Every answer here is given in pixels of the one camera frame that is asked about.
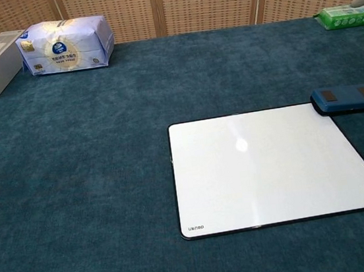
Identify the blue board eraser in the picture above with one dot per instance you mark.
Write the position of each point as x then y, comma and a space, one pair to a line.
343, 99

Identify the white board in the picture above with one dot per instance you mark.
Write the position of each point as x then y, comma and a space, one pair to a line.
266, 172

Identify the green wet wipes pack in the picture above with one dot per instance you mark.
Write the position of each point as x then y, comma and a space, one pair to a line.
345, 18

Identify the wooden woven folding screen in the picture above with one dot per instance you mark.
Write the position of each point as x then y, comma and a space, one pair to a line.
202, 1

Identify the white purple tissue pack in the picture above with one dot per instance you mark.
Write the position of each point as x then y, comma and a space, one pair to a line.
65, 47

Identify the blue carpet table cover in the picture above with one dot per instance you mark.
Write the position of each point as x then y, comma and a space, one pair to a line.
71, 156

